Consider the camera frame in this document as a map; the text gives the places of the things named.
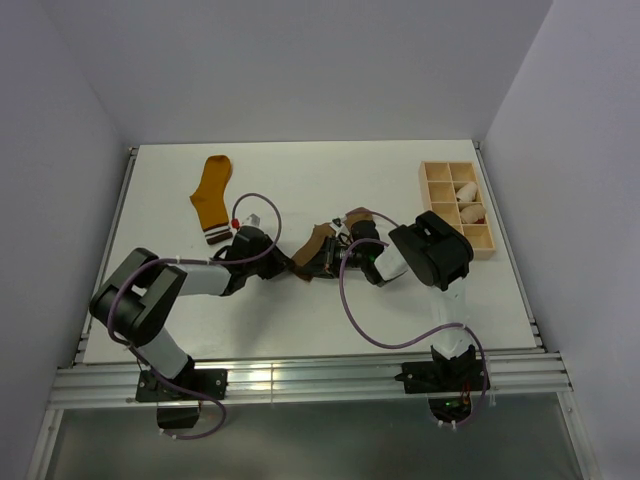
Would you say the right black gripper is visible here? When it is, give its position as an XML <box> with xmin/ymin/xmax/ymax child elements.
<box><xmin>300</xmin><ymin>235</ymin><xmax>367</xmax><ymax>278</ymax></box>

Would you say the mustard striped sock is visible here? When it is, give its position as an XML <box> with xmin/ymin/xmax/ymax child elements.
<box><xmin>190</xmin><ymin>155</ymin><xmax>232</xmax><ymax>245</ymax></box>

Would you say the brown sock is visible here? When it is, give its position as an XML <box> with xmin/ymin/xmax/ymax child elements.
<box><xmin>292</xmin><ymin>207</ymin><xmax>373</xmax><ymax>282</ymax></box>

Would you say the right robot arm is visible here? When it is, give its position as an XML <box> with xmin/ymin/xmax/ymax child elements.
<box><xmin>294</xmin><ymin>208</ymin><xmax>481</xmax><ymax>390</ymax></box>

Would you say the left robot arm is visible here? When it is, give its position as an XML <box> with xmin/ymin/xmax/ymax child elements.
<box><xmin>89</xmin><ymin>226</ymin><xmax>294</xmax><ymax>399</ymax></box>

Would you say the wooden compartment box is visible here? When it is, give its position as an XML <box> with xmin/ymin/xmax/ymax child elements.
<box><xmin>418</xmin><ymin>161</ymin><xmax>496</xmax><ymax>260</ymax></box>

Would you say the lower rolled cream sock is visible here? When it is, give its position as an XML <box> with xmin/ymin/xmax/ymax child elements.
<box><xmin>459</xmin><ymin>203</ymin><xmax>486</xmax><ymax>225</ymax></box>

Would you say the rolled cream sock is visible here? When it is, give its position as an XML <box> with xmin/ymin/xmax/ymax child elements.
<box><xmin>456</xmin><ymin>182</ymin><xmax>478</xmax><ymax>203</ymax></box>
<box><xmin>459</xmin><ymin>203</ymin><xmax>486</xmax><ymax>225</ymax></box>

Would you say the upper rolled cream sock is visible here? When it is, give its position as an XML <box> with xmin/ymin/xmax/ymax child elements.
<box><xmin>456</xmin><ymin>182</ymin><xmax>478</xmax><ymax>203</ymax></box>

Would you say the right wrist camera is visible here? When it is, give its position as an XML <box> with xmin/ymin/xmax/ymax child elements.
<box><xmin>330</xmin><ymin>216</ymin><xmax>350</xmax><ymax>236</ymax></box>

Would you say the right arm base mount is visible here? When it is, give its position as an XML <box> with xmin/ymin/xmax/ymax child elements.
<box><xmin>394</xmin><ymin>354</ymin><xmax>490</xmax><ymax>424</ymax></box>

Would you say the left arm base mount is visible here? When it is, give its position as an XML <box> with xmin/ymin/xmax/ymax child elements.
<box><xmin>134</xmin><ymin>369</ymin><xmax>228</xmax><ymax>439</ymax></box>

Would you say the aluminium frame rail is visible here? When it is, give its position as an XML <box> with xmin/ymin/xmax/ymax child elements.
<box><xmin>46</xmin><ymin>351</ymin><xmax>573</xmax><ymax>410</ymax></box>

